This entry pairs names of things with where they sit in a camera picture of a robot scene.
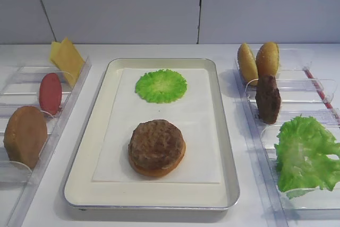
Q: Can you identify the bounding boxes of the dark brown meat patty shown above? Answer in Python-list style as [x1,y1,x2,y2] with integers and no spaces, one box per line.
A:
[128,120,186,171]

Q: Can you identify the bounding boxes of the round green lettuce piece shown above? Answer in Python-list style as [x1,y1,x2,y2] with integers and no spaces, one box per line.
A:
[135,69,187,104]

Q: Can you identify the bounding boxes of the lighter brown meat patty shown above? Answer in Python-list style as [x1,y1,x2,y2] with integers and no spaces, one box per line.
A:
[255,75,281,124]

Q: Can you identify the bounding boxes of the orange cheese slice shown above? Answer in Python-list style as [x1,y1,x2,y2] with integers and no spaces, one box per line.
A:
[53,37,85,88]

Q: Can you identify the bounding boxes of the upright red tomato slice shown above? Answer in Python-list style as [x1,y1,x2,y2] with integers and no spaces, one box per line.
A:
[39,73,62,115]

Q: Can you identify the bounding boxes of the pale yellow cheese slice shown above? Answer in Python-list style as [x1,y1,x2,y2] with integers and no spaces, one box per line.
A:
[49,41,61,67]

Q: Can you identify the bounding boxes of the large green lettuce leaf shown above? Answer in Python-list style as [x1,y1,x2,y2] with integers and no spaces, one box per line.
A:
[274,116,339,192]

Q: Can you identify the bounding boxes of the white paper liner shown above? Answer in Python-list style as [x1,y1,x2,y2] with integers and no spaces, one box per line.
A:
[92,69,221,183]

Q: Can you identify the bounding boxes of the bottom bun slice on tray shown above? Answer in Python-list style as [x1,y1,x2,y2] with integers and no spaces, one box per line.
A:
[129,143,186,178]

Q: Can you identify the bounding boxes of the left top bun half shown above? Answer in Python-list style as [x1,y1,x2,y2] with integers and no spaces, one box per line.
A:
[237,43,259,86]

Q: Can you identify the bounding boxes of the bun half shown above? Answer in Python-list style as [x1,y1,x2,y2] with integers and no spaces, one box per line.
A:
[256,41,279,77]
[237,43,259,86]

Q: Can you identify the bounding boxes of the right top bun half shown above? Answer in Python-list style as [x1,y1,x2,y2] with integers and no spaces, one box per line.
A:
[256,41,279,77]

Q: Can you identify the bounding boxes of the cream metal tray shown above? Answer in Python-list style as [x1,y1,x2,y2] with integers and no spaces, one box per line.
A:
[64,58,240,211]

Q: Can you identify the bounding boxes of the clear acrylic rack left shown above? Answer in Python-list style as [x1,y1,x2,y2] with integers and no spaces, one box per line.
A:
[1,59,91,226]

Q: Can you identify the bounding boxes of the clear acrylic rack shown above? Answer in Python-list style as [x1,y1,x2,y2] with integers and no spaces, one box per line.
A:
[233,48,340,227]
[1,59,91,226]

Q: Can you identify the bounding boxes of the clear acrylic rack right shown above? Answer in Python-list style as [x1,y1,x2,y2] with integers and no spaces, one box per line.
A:
[233,48,340,227]

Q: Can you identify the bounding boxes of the upright brown bun slice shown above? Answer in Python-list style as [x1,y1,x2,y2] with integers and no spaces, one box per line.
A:
[4,106,47,169]

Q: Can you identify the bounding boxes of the red strip on rack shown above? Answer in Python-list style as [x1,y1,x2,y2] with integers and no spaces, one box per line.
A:
[303,68,339,124]

